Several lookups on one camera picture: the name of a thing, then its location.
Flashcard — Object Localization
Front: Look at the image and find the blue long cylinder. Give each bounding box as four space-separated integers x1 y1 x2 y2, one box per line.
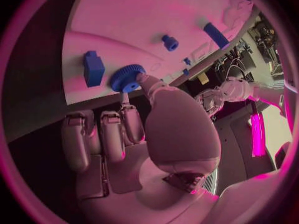
202 22 231 49

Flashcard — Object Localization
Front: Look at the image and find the blue short plug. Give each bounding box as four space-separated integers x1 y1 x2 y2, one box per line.
160 34 179 52

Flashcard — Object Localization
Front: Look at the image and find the glowing light bar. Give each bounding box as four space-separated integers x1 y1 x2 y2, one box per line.
249 97 268 158

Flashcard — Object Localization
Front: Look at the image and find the white cable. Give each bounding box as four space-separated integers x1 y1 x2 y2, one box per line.
227 58 248 79

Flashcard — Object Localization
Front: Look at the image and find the workshop equipment rack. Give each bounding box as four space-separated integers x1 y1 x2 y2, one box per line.
247 12 285 76

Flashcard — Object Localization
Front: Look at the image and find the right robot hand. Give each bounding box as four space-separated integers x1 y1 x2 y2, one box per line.
61 74 222 224

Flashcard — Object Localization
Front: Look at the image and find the white task board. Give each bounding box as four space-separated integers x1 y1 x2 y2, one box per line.
61 0 261 106

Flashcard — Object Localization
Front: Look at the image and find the blue gear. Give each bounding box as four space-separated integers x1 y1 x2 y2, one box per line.
109 64 147 94

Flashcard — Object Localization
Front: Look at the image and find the blue block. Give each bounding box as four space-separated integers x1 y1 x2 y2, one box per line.
83 50 106 88

